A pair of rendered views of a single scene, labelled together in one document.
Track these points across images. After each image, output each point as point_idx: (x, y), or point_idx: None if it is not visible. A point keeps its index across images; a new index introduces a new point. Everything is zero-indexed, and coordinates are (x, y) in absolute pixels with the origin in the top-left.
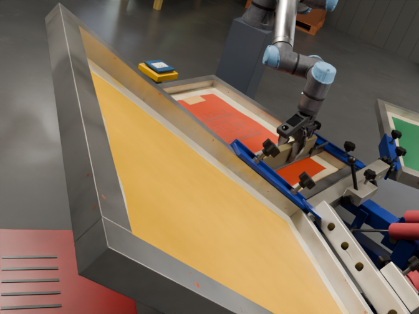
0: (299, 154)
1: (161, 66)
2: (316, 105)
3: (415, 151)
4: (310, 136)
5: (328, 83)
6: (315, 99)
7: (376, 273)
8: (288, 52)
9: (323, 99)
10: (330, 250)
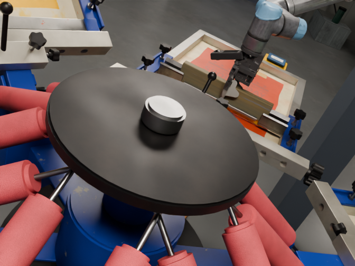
0: (242, 107)
1: (276, 59)
2: (248, 40)
3: None
4: (245, 82)
5: (260, 18)
6: (248, 33)
7: (18, 29)
8: (274, 2)
9: (258, 39)
10: (42, 24)
